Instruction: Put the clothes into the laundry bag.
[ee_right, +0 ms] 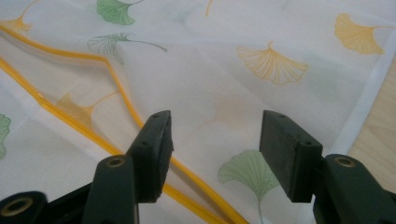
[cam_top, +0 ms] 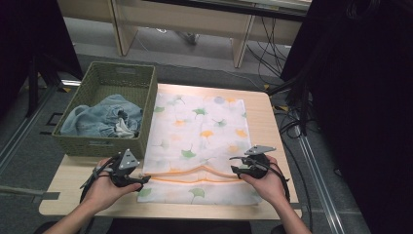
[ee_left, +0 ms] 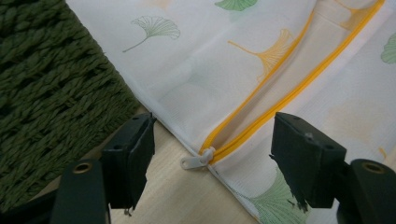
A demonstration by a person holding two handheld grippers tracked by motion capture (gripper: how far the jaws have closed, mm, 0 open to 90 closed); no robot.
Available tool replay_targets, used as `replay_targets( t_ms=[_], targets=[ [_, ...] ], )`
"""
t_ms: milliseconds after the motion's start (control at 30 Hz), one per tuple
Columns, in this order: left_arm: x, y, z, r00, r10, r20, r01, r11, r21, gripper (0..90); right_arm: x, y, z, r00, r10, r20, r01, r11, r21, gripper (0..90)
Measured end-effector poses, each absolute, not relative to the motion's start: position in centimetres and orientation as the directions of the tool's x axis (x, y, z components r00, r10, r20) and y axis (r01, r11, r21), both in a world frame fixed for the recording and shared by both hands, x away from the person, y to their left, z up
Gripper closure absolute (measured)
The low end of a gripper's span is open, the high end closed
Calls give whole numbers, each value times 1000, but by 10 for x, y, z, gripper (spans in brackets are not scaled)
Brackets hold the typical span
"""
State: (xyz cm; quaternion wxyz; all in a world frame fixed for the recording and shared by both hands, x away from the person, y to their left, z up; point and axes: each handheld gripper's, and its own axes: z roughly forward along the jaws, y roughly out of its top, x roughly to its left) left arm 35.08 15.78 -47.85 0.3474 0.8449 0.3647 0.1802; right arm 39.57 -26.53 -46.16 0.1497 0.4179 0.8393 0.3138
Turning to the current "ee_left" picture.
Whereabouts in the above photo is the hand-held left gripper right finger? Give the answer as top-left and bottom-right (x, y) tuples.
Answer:
(270, 111), (347, 209)

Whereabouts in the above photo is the white leaf-print mesh laundry bag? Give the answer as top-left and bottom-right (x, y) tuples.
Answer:
(65, 0), (396, 224)

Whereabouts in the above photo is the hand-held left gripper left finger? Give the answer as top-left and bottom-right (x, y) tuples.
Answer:
(101, 112), (157, 210)

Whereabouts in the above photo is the green woven basket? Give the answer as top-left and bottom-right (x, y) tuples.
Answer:
(0, 0), (141, 216)

